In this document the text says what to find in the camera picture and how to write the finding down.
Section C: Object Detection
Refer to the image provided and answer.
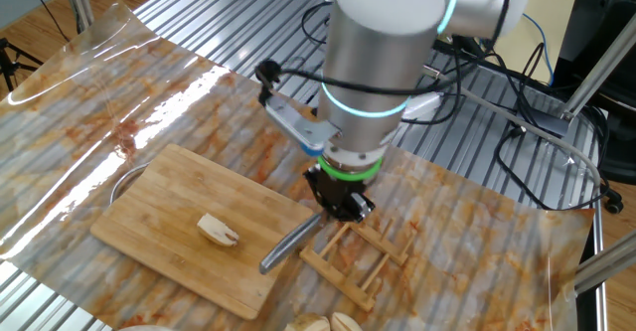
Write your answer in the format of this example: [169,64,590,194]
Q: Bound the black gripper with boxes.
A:
[302,166,377,223]

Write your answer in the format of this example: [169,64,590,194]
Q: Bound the steel cleaver knife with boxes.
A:
[257,211,329,276]

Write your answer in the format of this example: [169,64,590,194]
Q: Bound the lotus root half piece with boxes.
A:
[196,213,240,248]

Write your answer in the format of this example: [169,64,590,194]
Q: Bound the lotus root wedge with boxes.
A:
[330,311,364,331]

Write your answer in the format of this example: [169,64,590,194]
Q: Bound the wooden peg rack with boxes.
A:
[297,216,414,313]

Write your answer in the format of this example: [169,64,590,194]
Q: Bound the marble pattern plastic mat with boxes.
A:
[0,0,595,331]

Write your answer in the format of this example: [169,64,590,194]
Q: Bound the bamboo cutting board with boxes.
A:
[89,143,315,321]

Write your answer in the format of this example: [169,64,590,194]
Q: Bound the black office chair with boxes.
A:
[551,0,636,217]

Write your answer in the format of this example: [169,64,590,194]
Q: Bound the black tripod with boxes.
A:
[0,36,45,93]

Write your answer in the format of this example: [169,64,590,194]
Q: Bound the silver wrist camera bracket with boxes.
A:
[261,93,344,158]

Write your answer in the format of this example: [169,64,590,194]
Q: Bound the thick black camera cable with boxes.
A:
[254,0,516,108]

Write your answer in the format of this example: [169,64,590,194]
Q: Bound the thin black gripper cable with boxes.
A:
[400,37,466,126]

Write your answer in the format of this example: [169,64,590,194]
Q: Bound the black cable loop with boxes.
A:
[495,121,613,212]

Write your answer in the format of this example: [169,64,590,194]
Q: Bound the black cable bundle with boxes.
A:
[431,32,562,128]

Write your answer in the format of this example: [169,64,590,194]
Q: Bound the blue cable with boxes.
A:
[521,12,556,86]

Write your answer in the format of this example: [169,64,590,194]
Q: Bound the aluminium frame post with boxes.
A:
[560,22,636,123]
[59,0,95,34]
[573,231,636,295]

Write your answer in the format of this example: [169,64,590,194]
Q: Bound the thin black floor cable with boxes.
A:
[17,0,71,43]

